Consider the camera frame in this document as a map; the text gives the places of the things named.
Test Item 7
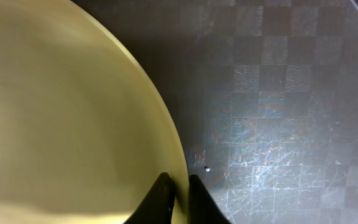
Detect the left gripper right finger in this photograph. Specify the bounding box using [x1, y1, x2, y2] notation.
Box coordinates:
[189, 174, 230, 224]

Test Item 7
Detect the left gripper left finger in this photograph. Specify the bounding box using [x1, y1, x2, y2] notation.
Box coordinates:
[124, 172, 175, 224]

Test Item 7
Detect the brown plastic serving tray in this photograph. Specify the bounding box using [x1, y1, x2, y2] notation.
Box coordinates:
[78, 0, 358, 223]

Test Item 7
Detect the yellow round plate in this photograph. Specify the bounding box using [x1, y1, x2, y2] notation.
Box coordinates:
[0, 1, 190, 223]

